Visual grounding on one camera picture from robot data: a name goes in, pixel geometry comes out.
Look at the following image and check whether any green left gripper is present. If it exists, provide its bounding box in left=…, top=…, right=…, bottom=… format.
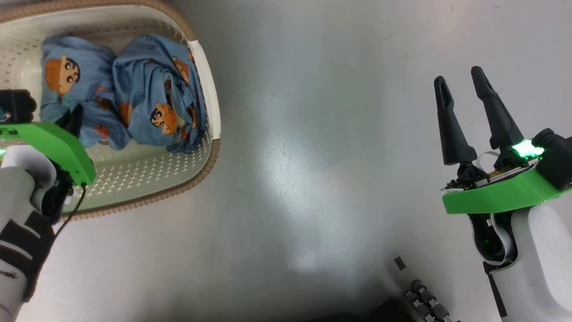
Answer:
left=0, top=104, right=97, bottom=186

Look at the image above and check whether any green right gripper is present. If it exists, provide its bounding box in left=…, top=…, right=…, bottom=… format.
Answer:
left=433, top=66, right=572, bottom=214

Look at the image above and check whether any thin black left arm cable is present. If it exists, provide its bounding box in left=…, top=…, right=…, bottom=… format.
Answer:
left=53, top=182, right=87, bottom=237

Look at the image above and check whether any cream perforated laundry basket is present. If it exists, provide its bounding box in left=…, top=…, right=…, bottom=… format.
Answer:
left=0, top=0, right=222, bottom=220

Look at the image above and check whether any black ribbed cable conduit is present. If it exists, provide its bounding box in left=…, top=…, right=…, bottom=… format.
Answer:
left=404, top=280, right=462, bottom=322

